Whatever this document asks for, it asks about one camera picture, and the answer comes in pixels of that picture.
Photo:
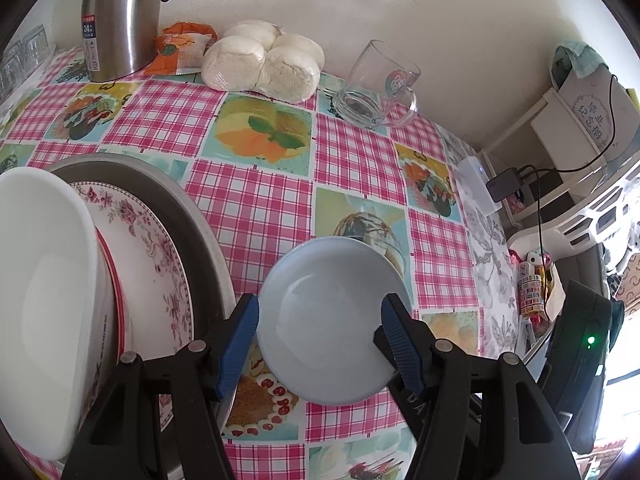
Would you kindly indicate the light blue bowl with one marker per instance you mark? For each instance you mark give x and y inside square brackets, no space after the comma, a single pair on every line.
[325,310]

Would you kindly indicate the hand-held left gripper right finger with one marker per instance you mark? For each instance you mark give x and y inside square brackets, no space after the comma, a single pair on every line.
[402,345]

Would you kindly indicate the stainless steel thermos jug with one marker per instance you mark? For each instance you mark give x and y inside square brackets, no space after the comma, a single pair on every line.
[120,15]

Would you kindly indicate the grey floral tablecloth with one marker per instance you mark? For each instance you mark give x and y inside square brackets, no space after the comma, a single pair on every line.
[487,260]

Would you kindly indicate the white plastic basket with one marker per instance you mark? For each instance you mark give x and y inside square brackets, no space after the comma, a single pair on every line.
[590,220]

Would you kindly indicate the stack of patterned tape rolls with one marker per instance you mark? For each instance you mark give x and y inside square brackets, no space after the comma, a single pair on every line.
[532,290]

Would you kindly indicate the white square bowl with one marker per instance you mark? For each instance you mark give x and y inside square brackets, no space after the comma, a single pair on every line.
[45,285]

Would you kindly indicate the red rimmed strawberry bowl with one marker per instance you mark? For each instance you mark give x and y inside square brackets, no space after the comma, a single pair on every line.
[114,285]

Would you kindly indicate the glass mug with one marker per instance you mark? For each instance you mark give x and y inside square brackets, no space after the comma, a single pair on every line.
[372,85]

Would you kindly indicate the pink floral round plate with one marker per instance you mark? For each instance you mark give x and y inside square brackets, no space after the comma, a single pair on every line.
[150,270]

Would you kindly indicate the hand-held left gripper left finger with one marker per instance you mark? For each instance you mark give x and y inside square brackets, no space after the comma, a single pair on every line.
[240,345]

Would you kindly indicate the black adapter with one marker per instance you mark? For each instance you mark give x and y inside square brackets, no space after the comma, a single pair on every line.
[507,185]

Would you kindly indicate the teal cloth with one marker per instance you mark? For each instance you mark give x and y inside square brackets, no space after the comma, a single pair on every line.
[575,57]

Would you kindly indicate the orange snack packet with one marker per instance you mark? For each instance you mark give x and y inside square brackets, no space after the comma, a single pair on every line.
[182,50]

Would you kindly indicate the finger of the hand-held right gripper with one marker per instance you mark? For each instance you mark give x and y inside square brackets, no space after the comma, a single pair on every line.
[416,407]

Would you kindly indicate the white shelf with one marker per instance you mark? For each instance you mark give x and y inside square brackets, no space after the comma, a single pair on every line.
[542,110]

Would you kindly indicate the bag of steamed buns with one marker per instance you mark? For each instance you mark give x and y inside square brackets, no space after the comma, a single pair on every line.
[260,60]

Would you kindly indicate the white power bank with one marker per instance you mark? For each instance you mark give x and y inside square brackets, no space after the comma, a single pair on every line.
[480,185]

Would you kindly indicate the white printed bag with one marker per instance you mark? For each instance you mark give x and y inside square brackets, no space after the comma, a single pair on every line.
[590,110]

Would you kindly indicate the stainless steel basin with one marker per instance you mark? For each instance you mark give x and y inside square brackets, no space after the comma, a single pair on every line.
[200,240]

